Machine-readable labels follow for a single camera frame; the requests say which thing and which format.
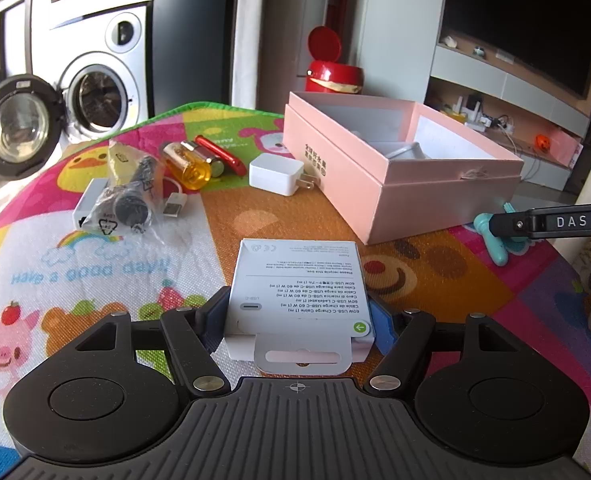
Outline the red lidded trash bin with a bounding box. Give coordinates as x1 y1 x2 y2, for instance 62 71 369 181
305 26 364 94

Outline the white charger front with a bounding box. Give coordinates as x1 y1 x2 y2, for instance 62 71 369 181
376 142 425 160

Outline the white washing machine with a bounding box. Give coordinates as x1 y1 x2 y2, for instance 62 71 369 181
0 3 152 180

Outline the red lighter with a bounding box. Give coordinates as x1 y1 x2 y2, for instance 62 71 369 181
194 136 247 177

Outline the plastic bag with black part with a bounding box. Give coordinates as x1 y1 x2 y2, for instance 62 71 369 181
81 155 163 236

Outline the colourful cartoon play mat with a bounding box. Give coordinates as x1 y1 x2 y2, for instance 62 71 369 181
0 103 591 479

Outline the white cable retail box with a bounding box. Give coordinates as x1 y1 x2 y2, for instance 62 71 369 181
224 238 375 376

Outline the pink box on shelf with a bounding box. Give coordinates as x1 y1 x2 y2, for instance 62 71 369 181
549 129 583 169

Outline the pink cardboard box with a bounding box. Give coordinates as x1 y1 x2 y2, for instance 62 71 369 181
282 92 523 245

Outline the white charger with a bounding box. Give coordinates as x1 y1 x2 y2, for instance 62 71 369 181
376 142 425 160
249 153 318 197

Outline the cream squeeze tube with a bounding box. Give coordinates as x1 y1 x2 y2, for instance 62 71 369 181
108 141 142 186

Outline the teal handheld fan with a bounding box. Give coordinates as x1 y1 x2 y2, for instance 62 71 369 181
472 212 532 266

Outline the white ethernet adapter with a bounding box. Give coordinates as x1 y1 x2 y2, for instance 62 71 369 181
72 175 188 231

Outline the amber perfume bottle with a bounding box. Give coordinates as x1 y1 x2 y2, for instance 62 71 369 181
160 141 225 191

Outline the black television screen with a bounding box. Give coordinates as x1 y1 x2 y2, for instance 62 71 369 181
443 0 591 96

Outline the orange pumpkin toy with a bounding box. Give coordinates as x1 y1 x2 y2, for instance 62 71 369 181
534 134 551 153

